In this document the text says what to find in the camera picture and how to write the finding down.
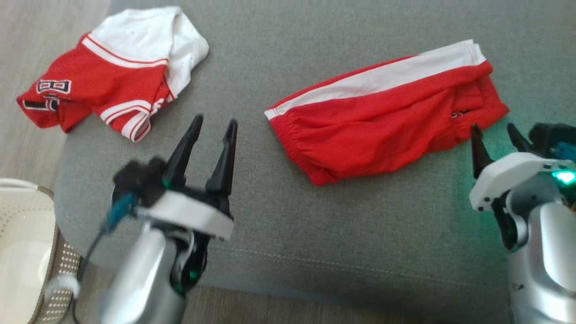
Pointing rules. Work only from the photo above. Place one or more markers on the white perforated laundry basket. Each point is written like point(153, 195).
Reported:
point(22, 234)

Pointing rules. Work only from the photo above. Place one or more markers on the red shorts white stripe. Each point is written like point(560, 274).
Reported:
point(369, 130)

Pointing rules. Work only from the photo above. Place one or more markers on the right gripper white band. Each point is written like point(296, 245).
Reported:
point(499, 175)

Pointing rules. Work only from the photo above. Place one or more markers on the grey fabric sofa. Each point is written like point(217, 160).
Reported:
point(360, 225)

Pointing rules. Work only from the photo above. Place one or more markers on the red white basketball jersey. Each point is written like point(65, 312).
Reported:
point(90, 76)

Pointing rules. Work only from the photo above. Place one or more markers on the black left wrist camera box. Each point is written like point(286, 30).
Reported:
point(139, 180)

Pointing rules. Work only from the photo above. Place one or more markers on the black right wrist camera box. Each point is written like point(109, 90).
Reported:
point(551, 137)

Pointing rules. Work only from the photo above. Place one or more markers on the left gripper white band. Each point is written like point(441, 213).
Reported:
point(189, 213)

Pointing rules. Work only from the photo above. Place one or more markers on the blue wrist connector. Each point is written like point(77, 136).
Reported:
point(120, 209)
point(568, 150)

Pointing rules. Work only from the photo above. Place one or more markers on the blue right wrist connector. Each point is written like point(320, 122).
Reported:
point(568, 150)

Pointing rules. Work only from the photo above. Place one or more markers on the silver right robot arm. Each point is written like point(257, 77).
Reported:
point(549, 261)

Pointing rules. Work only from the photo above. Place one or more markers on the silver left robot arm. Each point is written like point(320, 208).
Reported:
point(139, 279)

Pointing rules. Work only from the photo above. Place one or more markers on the blue left wrist connector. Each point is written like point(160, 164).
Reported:
point(120, 209)

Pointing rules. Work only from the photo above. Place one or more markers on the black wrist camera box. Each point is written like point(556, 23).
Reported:
point(139, 180)
point(551, 137)

